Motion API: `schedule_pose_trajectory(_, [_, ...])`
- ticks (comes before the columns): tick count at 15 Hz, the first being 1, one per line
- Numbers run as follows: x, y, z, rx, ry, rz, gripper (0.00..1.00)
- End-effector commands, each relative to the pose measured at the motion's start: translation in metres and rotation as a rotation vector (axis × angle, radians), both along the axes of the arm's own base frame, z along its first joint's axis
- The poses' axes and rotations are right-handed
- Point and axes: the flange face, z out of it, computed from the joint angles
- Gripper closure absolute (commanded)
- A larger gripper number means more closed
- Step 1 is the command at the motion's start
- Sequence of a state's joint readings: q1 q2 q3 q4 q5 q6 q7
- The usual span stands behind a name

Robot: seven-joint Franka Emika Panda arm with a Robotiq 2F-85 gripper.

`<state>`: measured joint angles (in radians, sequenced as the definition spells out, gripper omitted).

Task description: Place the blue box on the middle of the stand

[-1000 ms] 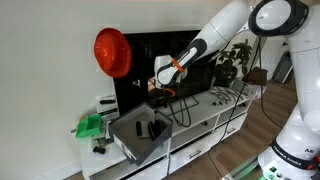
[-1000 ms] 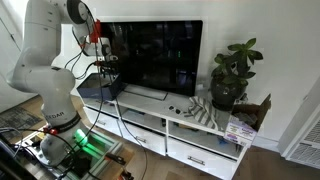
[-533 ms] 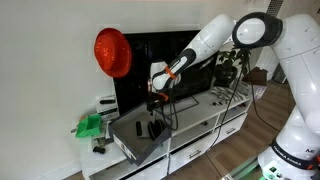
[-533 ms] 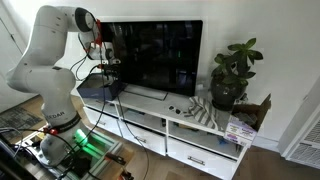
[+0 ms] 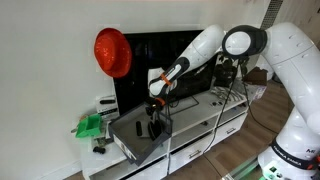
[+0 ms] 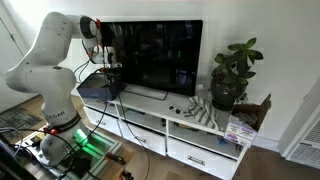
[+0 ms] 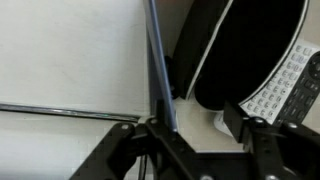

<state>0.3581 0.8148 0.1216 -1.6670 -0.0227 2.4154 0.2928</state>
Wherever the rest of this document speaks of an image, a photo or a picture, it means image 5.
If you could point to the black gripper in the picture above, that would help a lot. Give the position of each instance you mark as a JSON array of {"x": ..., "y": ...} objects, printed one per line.
[{"x": 156, "y": 106}]

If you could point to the grey box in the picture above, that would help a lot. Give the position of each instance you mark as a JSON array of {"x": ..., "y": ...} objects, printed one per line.
[{"x": 131, "y": 141}]

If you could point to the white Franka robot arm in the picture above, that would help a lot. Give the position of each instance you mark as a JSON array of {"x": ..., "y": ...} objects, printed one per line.
[{"x": 290, "y": 50}]

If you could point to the white TV stand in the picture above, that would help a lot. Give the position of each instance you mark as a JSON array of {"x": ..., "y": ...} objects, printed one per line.
[{"x": 200, "y": 115}]

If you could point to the white product box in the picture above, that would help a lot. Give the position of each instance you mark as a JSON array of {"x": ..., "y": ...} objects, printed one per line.
[{"x": 106, "y": 109}]

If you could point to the brown cardboard box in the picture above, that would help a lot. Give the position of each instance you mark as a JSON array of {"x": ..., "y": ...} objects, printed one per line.
[{"x": 256, "y": 77}]

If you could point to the black oval remote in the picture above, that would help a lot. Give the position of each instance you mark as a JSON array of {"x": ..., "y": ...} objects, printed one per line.
[{"x": 138, "y": 128}]

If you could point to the small black shelf device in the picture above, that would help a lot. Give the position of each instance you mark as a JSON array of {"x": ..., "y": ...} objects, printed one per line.
[{"x": 204, "y": 123}]

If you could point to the black television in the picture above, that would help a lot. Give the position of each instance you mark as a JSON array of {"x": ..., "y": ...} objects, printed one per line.
[{"x": 146, "y": 53}]

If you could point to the small black object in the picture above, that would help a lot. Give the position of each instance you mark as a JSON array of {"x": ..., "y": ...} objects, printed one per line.
[{"x": 99, "y": 150}]

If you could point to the green plastic container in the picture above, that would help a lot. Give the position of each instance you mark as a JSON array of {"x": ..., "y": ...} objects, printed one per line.
[{"x": 88, "y": 126}]

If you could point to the grey striped white cloth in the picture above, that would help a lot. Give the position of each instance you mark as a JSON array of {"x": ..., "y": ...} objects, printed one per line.
[{"x": 231, "y": 93}]

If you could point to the red sequin hat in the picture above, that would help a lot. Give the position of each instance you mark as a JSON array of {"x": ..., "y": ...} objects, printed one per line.
[{"x": 112, "y": 52}]

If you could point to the potted plant in black pot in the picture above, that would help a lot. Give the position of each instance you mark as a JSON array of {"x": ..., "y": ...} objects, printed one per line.
[{"x": 226, "y": 73}]

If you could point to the white purple printed carton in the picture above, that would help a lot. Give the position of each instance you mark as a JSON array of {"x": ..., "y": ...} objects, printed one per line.
[{"x": 259, "y": 93}]

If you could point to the patterned frame sunglasses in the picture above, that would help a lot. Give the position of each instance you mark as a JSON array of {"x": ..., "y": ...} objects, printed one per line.
[{"x": 217, "y": 103}]

